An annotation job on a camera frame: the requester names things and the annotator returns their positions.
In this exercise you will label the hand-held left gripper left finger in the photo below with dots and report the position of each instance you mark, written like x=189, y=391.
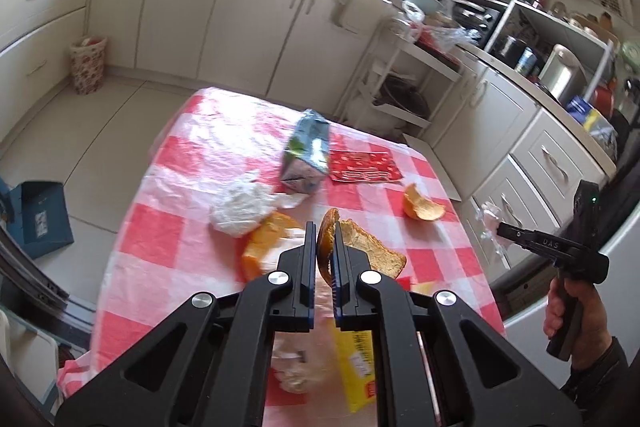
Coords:
x=309, y=279

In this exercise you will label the person's right hand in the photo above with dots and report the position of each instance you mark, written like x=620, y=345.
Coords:
x=595, y=322

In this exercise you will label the black gas stove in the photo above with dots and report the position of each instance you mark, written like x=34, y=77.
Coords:
x=475, y=22

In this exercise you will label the red container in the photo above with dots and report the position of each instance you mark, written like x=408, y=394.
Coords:
x=605, y=98

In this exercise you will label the clear plastic bag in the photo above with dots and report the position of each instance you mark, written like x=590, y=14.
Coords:
x=295, y=367

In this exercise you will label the silver toaster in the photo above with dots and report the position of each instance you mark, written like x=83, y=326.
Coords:
x=562, y=72

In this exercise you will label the blue box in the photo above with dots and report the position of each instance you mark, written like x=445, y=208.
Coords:
x=40, y=217

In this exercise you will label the thick orange peel chunk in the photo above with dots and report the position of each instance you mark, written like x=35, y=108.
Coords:
x=265, y=247

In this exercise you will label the white base cabinets with doors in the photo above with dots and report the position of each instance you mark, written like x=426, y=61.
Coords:
x=200, y=7

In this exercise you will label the red printed wrapper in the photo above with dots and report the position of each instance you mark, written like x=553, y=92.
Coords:
x=365, y=164

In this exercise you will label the white counter shelf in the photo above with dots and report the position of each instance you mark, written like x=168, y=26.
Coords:
x=550, y=14

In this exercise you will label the white plastic bag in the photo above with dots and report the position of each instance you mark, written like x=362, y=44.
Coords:
x=240, y=207

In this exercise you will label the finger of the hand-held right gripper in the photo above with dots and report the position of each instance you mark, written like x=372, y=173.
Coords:
x=530, y=239

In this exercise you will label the white base cabinets with drawers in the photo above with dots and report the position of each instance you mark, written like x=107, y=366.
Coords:
x=505, y=117

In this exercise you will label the blue yellow package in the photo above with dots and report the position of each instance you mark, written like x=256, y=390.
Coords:
x=592, y=119

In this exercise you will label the black jar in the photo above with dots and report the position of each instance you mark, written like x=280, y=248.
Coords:
x=511, y=49

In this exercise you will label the black pot in cart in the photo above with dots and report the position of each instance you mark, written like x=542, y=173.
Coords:
x=405, y=99

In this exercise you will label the crumpled plastic bags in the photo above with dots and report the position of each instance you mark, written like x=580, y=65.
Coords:
x=440, y=34

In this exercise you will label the glass jar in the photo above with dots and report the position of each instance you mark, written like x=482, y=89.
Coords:
x=525, y=62

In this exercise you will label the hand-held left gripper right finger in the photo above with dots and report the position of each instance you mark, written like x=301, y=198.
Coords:
x=339, y=279

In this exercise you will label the floral waste basket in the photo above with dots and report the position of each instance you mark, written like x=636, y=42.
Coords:
x=87, y=67

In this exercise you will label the small curled orange peel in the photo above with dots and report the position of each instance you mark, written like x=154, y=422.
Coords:
x=422, y=207

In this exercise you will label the crushed blue green carton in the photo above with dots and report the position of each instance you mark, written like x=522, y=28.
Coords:
x=305, y=152

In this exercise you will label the yellow packet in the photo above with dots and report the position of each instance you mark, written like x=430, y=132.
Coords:
x=357, y=372

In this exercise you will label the person's right forearm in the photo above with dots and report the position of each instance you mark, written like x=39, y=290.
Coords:
x=600, y=372

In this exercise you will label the clear plastic wrapper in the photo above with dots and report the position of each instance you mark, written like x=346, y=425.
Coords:
x=487, y=219

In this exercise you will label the white shelf cart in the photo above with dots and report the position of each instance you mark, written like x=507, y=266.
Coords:
x=370, y=72

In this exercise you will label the red white checkered tablecloth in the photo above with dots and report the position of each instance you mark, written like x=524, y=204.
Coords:
x=165, y=232

